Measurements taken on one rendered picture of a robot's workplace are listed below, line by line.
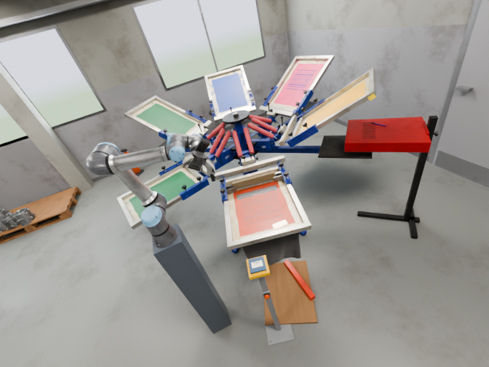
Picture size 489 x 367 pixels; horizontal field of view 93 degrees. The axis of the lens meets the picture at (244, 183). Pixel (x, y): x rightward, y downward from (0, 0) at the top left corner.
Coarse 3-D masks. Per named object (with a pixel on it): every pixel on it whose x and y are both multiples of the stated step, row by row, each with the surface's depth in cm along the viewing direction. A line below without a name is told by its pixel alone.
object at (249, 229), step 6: (234, 192) 209; (240, 192) 207; (234, 198) 202; (246, 198) 199; (240, 204) 195; (240, 210) 188; (240, 216) 183; (240, 222) 178; (264, 222) 173; (240, 228) 173; (246, 228) 172; (252, 228) 171; (258, 228) 169; (264, 228) 168; (240, 234) 168; (246, 234) 167
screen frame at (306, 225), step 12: (276, 168) 217; (228, 180) 220; (228, 204) 197; (300, 204) 174; (228, 216) 181; (300, 216) 169; (228, 228) 171; (288, 228) 159; (300, 228) 157; (228, 240) 162; (240, 240) 160; (252, 240) 158; (264, 240) 159
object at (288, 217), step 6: (258, 186) 207; (264, 186) 206; (270, 192) 198; (276, 192) 196; (282, 198) 188; (282, 204) 183; (282, 210) 178; (288, 210) 176; (282, 216) 173; (288, 216) 172; (270, 222) 171; (276, 222) 170; (288, 222) 167; (294, 222) 166; (270, 228) 167
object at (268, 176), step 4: (272, 172) 202; (256, 176) 202; (260, 176) 201; (264, 176) 201; (268, 176) 202; (272, 176) 203; (240, 180) 203; (244, 180) 202; (248, 180) 202; (252, 180) 202; (256, 180) 203; (260, 180) 203; (264, 180) 204; (268, 180) 204; (232, 184) 202; (236, 184) 203; (240, 184) 203; (244, 184) 204; (248, 184) 204; (252, 184) 205; (236, 188) 205
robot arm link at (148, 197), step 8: (104, 144) 123; (112, 144) 126; (104, 152) 117; (112, 152) 122; (120, 176) 129; (128, 176) 131; (136, 176) 135; (128, 184) 132; (136, 184) 134; (144, 184) 139; (136, 192) 136; (144, 192) 138; (152, 192) 143; (144, 200) 140; (152, 200) 141; (160, 200) 145
